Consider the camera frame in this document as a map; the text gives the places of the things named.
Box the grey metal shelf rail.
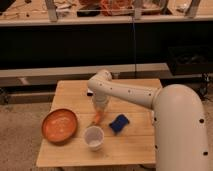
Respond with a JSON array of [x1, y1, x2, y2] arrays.
[[0, 63, 169, 78]]

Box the white ceramic cup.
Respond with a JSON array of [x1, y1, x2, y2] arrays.
[[83, 126, 104, 151]]

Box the wooden table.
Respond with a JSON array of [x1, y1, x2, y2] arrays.
[[36, 80, 155, 167]]

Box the blue vertical cable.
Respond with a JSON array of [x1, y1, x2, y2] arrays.
[[131, 16, 138, 80]]

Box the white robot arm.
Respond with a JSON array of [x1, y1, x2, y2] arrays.
[[88, 70, 210, 171]]

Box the black and red box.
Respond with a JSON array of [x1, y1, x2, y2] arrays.
[[87, 89, 93, 96]]

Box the orange pepper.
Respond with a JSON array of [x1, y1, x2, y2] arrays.
[[90, 114, 102, 126]]

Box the orange bowl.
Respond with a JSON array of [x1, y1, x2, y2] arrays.
[[41, 109, 78, 143]]

